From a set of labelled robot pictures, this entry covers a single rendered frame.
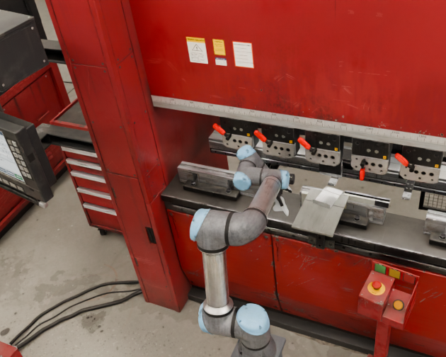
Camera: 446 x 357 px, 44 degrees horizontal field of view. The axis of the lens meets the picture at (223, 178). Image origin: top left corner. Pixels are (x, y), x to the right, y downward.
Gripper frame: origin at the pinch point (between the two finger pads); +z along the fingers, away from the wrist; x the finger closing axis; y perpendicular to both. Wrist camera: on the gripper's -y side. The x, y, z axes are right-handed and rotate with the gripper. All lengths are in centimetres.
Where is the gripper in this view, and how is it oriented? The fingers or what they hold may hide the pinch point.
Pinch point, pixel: (291, 203)
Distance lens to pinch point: 243.9
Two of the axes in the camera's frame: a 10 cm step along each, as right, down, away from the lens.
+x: -1.9, 6.6, -7.3
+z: 5.8, 6.7, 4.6
